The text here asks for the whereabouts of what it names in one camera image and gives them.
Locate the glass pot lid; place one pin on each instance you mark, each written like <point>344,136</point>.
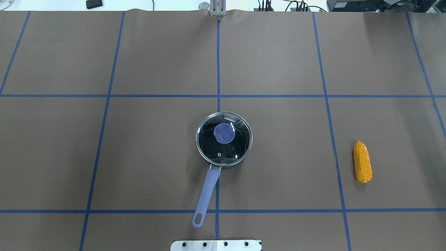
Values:
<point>224,139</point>

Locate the yellow corn cob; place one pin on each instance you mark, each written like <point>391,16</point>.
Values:
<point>362,163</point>

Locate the dark blue saucepan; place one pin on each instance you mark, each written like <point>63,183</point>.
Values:
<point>212,176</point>

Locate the black power strip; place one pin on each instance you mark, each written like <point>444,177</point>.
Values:
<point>292,5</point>

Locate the small black box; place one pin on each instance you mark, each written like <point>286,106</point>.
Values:
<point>91,4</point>

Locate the aluminium camera post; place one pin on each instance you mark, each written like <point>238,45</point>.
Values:
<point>217,8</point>

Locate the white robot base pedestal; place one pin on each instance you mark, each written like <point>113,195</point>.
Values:
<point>217,245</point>

